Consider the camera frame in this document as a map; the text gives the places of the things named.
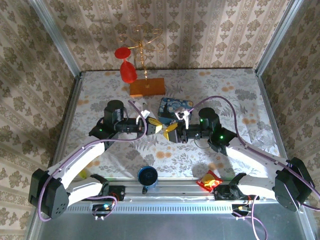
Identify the starry night print box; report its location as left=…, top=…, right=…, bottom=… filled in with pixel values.
left=157, top=97, right=195, bottom=125

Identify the floral print table cover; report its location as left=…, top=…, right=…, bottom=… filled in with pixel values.
left=58, top=68, right=281, bottom=180

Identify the gold glass rack orange base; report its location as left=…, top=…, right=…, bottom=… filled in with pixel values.
left=118, top=24, right=166, bottom=98

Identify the red plastic wine glass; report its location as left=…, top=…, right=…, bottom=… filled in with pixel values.
left=114, top=46, right=138, bottom=84

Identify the dark blue mug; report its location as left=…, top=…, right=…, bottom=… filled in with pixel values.
left=137, top=166, right=159, bottom=195

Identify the clear glass cup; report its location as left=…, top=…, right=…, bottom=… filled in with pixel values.
left=253, top=128, right=275, bottom=152

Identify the red and yellow packet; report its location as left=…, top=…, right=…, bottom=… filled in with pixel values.
left=196, top=170, right=224, bottom=193

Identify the small black electronics board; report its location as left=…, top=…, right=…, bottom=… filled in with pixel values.
left=91, top=203, right=114, bottom=219
left=231, top=203, right=251, bottom=219

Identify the aluminium mounting rail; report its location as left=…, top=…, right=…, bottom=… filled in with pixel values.
left=99, top=177, right=276, bottom=201

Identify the perforated grey cable duct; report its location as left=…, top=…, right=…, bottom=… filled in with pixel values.
left=66, top=199, right=252, bottom=214

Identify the thin purple base cable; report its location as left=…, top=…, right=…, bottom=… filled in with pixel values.
left=246, top=194, right=268, bottom=240
left=84, top=195, right=118, bottom=216

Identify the aluminium frame post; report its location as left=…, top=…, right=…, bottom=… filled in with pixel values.
left=27, top=0, right=83, bottom=75
left=254, top=0, right=305, bottom=75

